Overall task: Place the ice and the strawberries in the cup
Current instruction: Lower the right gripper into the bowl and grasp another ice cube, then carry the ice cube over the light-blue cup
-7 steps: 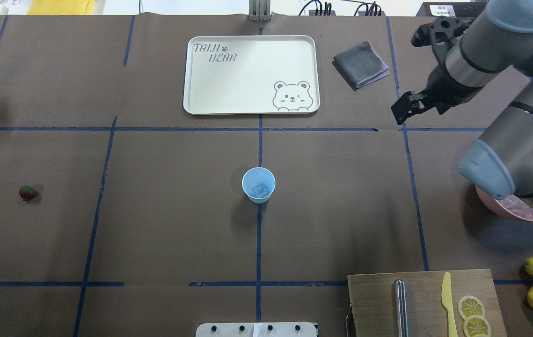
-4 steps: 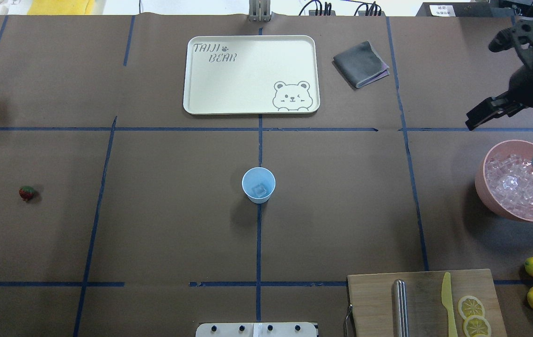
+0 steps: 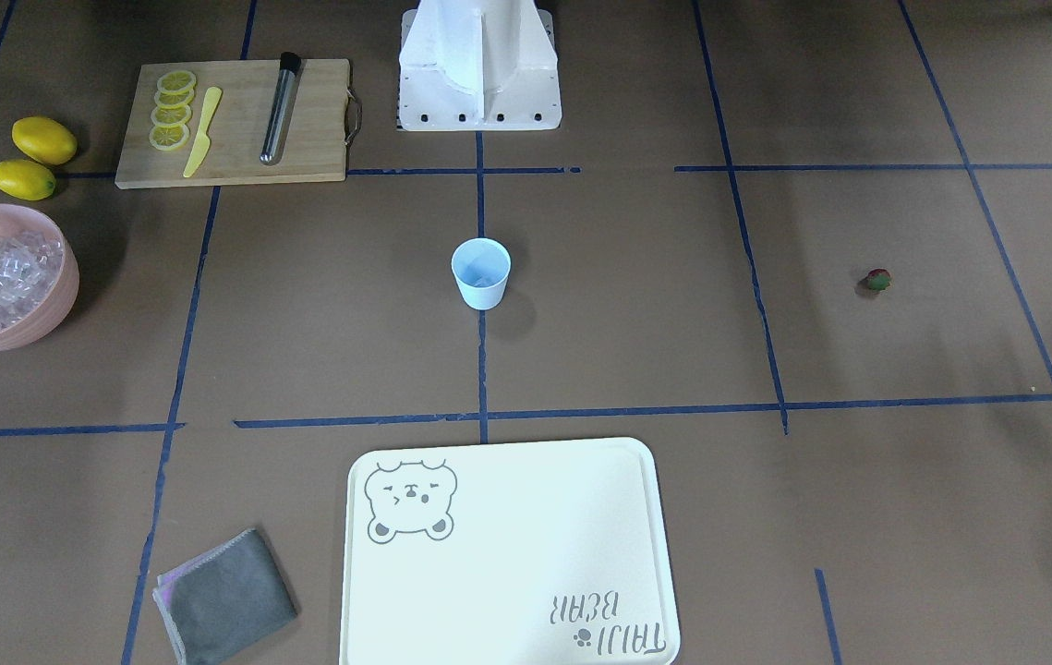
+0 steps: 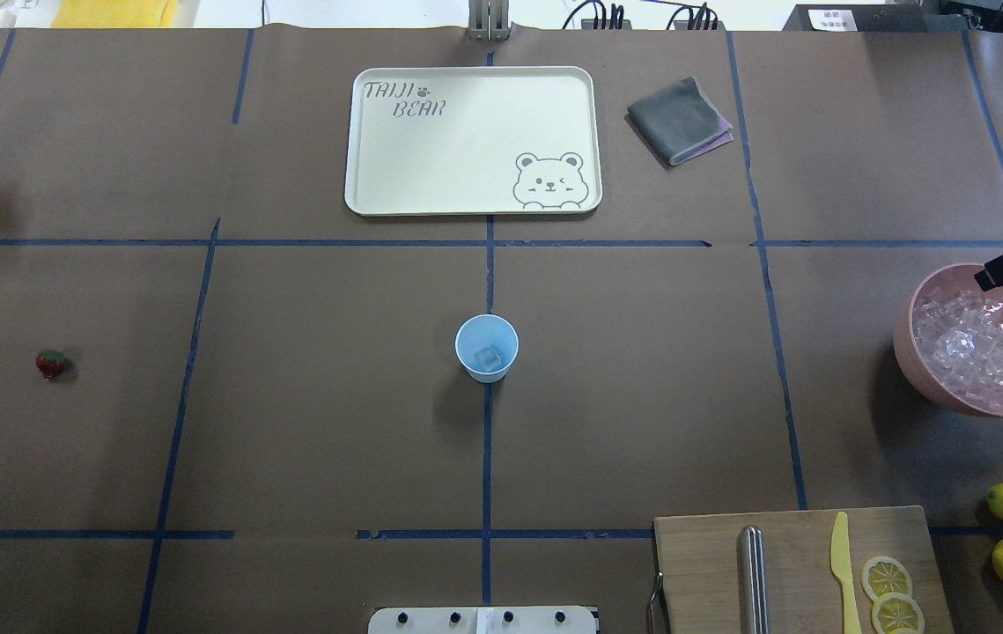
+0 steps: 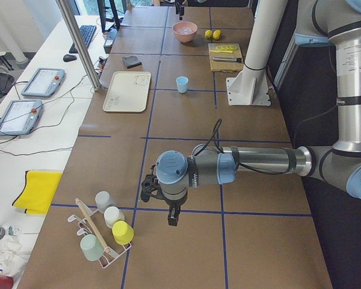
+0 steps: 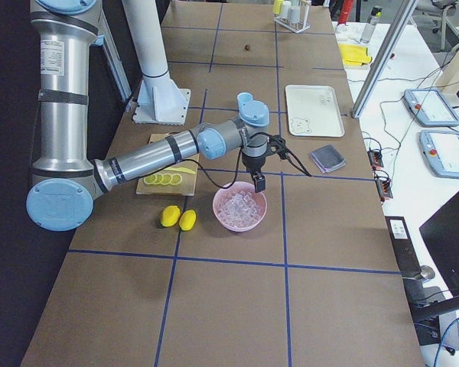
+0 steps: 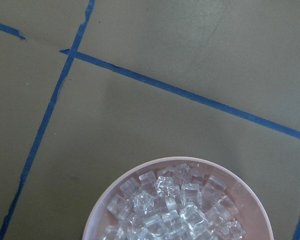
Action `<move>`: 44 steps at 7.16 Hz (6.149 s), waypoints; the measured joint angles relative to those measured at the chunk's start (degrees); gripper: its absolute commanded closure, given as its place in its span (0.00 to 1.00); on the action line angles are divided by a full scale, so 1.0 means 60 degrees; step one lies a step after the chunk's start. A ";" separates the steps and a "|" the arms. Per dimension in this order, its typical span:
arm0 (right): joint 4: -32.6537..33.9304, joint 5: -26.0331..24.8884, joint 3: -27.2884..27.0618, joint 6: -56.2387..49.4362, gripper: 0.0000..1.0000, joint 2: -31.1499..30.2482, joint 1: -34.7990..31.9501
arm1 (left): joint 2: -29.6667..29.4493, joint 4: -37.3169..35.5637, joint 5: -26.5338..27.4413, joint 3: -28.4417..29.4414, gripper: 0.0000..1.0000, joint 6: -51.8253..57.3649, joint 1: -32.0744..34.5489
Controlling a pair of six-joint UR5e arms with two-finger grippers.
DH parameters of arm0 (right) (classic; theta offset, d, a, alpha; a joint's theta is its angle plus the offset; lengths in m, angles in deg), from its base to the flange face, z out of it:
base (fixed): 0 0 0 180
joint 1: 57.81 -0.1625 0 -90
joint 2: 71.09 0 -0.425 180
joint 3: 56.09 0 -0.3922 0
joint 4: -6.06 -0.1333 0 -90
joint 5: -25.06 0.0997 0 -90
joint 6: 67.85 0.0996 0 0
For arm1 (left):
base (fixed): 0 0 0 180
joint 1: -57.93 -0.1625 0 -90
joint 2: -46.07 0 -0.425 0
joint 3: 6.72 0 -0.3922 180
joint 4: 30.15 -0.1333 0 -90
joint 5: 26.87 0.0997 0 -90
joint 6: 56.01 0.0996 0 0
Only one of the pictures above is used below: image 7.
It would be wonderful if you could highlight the pink bowl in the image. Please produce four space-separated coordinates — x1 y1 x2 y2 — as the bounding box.
83 156 274 240

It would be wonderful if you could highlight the clear ice cubes pile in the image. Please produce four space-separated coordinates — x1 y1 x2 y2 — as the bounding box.
102 163 246 240

